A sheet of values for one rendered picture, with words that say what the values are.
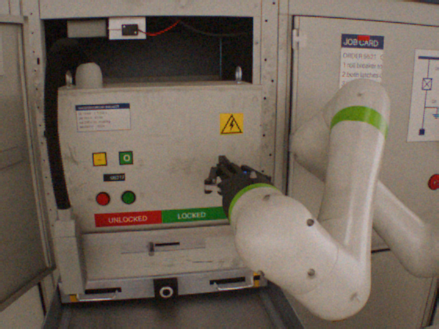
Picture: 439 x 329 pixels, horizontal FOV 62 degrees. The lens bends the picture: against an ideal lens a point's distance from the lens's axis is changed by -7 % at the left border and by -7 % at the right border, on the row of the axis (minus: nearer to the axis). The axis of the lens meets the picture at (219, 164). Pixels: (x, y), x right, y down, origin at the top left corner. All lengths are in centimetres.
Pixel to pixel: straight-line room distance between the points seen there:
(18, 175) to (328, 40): 95
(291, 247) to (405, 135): 95
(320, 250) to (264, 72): 72
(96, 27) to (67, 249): 61
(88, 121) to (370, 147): 59
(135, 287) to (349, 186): 61
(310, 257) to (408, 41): 96
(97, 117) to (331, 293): 61
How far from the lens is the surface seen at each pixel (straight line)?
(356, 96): 82
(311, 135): 91
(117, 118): 89
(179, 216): 96
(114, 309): 106
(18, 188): 115
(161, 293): 102
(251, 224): 49
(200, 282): 104
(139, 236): 93
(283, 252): 48
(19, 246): 119
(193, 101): 89
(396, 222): 101
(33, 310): 138
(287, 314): 98
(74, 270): 91
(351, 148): 72
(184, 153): 91
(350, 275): 56
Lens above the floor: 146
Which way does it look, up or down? 16 degrees down
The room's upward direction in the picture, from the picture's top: straight up
